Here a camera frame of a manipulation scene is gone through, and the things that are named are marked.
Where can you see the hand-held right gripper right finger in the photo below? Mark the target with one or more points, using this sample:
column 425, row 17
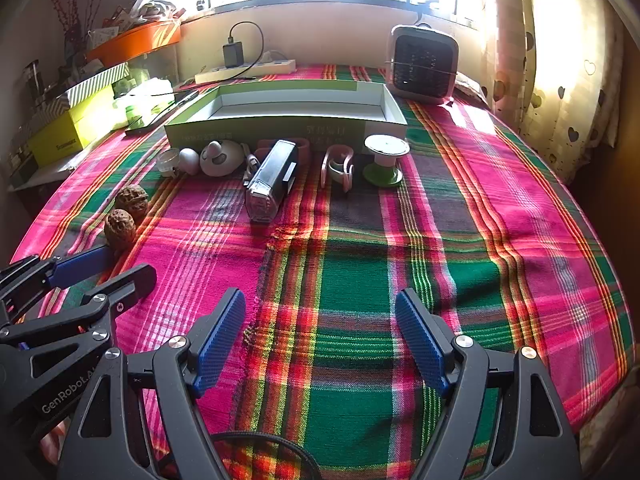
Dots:
column 420, row 340

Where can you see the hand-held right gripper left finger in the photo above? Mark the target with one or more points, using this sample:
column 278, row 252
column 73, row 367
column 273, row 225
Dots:
column 220, row 340

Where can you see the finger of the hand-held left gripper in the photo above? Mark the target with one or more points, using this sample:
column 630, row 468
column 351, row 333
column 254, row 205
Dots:
column 127, row 285
column 82, row 266

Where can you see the brown walnut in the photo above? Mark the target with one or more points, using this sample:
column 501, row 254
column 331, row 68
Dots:
column 132, row 201
column 120, row 230

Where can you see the small white jar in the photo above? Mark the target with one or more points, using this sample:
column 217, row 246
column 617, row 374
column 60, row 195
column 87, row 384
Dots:
column 167, row 162

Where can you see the small white round gadget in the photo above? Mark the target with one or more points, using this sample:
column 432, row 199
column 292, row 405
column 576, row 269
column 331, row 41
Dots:
column 189, row 161

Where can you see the white panda-face gadget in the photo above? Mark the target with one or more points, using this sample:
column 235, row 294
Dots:
column 220, row 158

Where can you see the black bike light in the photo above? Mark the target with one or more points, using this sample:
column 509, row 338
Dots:
column 270, row 180

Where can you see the pink clip holder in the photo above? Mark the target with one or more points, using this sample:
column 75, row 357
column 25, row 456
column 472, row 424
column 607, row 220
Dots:
column 337, row 170
column 303, row 150

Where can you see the green spool with white top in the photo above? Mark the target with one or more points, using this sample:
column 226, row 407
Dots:
column 385, row 152

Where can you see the green and white cardboard box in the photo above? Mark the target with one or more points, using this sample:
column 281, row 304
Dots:
column 300, row 127

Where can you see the plaid blanket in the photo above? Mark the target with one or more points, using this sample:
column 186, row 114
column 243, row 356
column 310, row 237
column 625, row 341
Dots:
column 475, row 240

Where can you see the yellow-green box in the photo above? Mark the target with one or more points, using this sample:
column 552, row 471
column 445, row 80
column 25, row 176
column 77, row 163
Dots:
column 75, row 127

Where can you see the small green bottle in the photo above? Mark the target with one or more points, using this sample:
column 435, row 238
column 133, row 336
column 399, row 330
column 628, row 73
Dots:
column 133, row 116

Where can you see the black smartphone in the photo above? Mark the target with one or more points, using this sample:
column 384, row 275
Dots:
column 160, row 112

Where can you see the green striped box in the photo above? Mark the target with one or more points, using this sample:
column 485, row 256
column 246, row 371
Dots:
column 97, row 82

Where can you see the orange box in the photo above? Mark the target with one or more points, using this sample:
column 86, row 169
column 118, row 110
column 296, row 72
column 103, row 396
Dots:
column 130, row 42

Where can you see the black charger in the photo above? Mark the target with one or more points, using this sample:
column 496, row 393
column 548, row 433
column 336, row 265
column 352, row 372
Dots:
column 233, row 55

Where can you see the white power strip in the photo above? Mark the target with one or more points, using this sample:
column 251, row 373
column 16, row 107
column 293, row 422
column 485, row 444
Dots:
column 265, row 67

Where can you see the dried red branches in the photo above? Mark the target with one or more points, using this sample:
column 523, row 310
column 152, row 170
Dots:
column 67, row 5

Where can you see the white plastic wrapping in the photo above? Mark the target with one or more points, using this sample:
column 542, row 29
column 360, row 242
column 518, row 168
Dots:
column 152, row 2

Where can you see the small desktop fan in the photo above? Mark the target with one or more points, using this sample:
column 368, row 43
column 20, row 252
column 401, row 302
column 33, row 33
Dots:
column 422, row 65

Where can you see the heart-print curtain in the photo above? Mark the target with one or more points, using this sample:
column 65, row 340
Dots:
column 565, row 70

